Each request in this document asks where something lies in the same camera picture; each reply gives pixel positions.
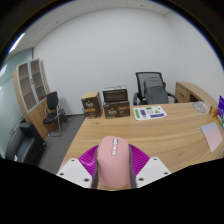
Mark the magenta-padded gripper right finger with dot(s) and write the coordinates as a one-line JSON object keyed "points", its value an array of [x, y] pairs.
{"points": [[148, 170]]}

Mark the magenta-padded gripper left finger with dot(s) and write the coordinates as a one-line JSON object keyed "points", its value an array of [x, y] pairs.
{"points": [[78, 170]]}

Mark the pink computer mouse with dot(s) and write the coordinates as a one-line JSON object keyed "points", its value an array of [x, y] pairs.
{"points": [[113, 163]]}

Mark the pink and blue mouse pad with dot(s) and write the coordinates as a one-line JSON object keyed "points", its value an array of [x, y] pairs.
{"points": [[212, 136]]}

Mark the white leaflet with coloured print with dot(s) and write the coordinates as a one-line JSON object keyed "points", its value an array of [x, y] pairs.
{"points": [[150, 112]]}

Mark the black leather sofa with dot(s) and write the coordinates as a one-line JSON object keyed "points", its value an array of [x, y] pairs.
{"points": [[23, 146]]}

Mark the tall brown cardboard box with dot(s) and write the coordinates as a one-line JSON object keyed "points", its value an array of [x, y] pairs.
{"points": [[91, 105]]}

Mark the wide brown cardboard box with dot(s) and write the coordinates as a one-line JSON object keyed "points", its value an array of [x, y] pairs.
{"points": [[116, 110]]}

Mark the wooden shelf cabinet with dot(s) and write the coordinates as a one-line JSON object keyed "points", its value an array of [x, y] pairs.
{"points": [[33, 113]]}

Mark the black visitor chair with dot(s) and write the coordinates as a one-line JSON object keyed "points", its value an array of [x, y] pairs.
{"points": [[51, 100]]}

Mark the grey backpack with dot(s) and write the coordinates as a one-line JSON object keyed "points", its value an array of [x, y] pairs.
{"points": [[156, 91]]}

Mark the black cardboard box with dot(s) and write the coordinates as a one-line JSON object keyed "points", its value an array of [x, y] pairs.
{"points": [[115, 94]]}

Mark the orange box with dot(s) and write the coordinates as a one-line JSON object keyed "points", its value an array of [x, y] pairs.
{"points": [[213, 111]]}

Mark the wooden side desk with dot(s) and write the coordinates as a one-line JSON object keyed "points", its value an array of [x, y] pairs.
{"points": [[190, 91]]}

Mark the black mesh office chair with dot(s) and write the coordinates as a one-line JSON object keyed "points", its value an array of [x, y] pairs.
{"points": [[141, 80]]}

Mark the purple pouch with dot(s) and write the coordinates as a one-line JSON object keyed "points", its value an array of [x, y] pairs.
{"points": [[221, 106]]}

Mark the ceiling light panel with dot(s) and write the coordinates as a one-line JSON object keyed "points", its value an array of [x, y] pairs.
{"points": [[16, 43]]}

